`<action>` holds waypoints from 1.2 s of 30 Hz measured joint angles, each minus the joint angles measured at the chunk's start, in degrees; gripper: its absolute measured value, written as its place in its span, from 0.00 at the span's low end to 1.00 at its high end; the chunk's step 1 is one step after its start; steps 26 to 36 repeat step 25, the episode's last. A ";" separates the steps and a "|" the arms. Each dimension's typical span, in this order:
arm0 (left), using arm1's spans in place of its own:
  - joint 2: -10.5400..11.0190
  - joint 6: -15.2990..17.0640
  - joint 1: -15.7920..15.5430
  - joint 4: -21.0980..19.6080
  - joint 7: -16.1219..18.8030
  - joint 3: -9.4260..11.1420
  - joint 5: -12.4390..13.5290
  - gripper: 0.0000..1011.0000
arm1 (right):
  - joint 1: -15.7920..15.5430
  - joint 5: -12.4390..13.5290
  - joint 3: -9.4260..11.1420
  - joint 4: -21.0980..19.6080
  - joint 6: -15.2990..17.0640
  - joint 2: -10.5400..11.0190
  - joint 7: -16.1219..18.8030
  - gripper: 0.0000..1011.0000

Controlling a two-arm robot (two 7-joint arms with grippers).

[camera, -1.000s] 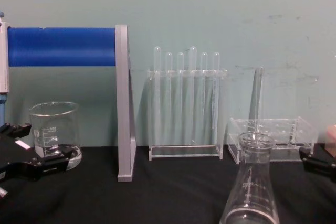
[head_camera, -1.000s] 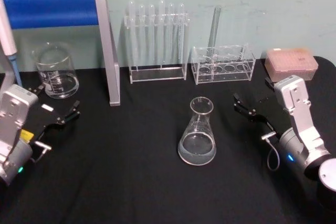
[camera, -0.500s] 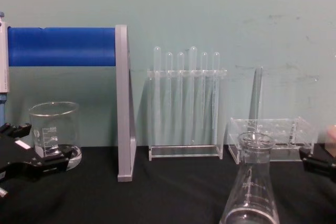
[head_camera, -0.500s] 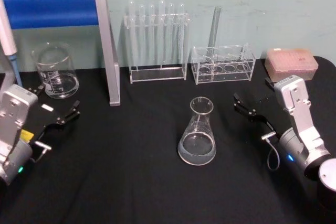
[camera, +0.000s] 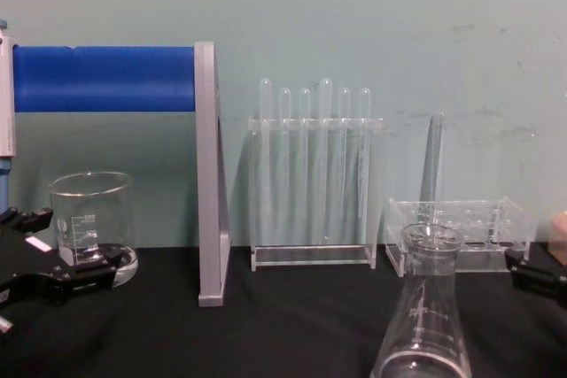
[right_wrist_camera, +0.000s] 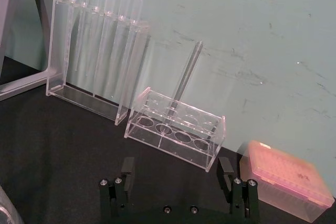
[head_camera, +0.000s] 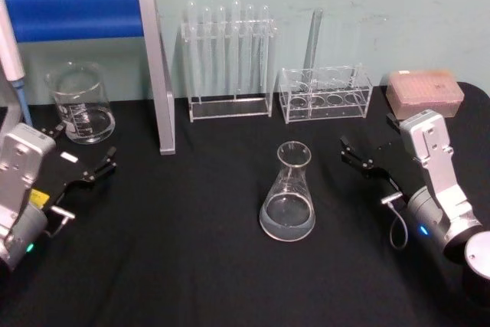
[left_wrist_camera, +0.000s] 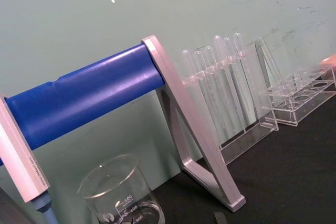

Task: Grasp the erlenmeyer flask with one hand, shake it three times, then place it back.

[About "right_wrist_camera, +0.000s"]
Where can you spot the clear acrylic pipette rack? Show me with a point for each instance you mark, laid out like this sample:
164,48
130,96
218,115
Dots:
59,72

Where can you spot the clear glass test tube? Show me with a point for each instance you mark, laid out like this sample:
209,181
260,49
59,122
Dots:
187,72

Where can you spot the black table cloth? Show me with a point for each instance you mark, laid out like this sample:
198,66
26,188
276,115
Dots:
65,140

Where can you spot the clear plastic case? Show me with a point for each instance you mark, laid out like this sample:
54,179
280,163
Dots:
8,205

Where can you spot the pink translucent pipette tip box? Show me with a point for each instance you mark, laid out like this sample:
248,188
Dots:
286,176

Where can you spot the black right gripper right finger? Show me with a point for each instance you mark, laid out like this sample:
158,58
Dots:
225,172

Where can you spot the grey metal stand frame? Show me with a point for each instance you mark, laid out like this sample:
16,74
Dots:
44,37

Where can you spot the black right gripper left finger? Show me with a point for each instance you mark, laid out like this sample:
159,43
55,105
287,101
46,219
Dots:
127,171

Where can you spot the clear acrylic tube rack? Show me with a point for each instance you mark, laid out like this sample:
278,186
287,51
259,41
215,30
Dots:
181,140

